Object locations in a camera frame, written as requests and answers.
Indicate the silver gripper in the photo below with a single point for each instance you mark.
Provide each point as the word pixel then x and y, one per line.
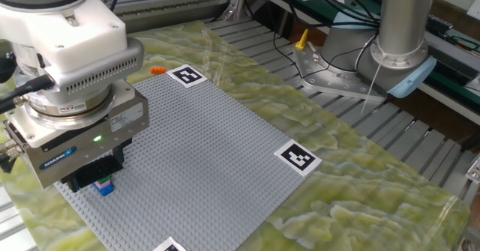
pixel 86 150

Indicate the pink Lego brick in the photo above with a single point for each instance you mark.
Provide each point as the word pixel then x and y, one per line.
pixel 107 185

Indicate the blue Lego brick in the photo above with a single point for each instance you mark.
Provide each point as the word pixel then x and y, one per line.
pixel 105 192

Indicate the grey Lego baseplate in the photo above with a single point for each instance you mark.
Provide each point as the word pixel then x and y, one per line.
pixel 206 150

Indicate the orange Lego brick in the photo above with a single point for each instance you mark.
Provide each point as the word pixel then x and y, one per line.
pixel 158 70

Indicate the black white fiducial marker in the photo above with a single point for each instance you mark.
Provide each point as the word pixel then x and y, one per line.
pixel 169 246
pixel 298 157
pixel 186 75

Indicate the metal robot mounting plate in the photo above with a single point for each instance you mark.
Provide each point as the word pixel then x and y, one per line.
pixel 318 82

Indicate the yellow plastic tool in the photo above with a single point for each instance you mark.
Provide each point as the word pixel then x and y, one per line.
pixel 302 41

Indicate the green topped bench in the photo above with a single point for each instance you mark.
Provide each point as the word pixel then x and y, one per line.
pixel 300 9

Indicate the black electronics box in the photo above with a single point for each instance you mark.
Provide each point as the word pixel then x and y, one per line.
pixel 455 61

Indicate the aluminium upright post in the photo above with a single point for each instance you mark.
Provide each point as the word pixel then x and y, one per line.
pixel 238 0

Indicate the metal corner bracket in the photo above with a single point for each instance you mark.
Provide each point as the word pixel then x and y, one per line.
pixel 474 170

